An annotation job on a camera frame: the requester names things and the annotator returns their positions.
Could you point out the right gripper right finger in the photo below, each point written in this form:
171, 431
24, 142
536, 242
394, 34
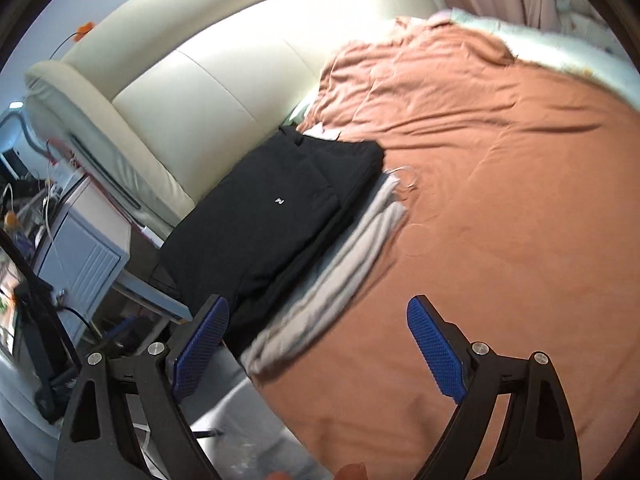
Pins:
537, 439

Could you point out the cream padded headboard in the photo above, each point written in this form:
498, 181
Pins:
163, 97

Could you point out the grey folded garment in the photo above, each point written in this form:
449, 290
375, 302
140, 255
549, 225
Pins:
320, 299

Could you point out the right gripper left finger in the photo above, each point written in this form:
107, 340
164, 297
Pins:
98, 439

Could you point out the white drawer nightstand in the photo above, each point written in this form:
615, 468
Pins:
82, 254

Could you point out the white duvet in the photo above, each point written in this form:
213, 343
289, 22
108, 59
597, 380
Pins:
584, 45

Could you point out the black collared jacket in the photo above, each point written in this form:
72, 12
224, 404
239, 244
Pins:
258, 232

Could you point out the orange-brown bed sheet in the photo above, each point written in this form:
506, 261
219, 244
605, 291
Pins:
521, 184

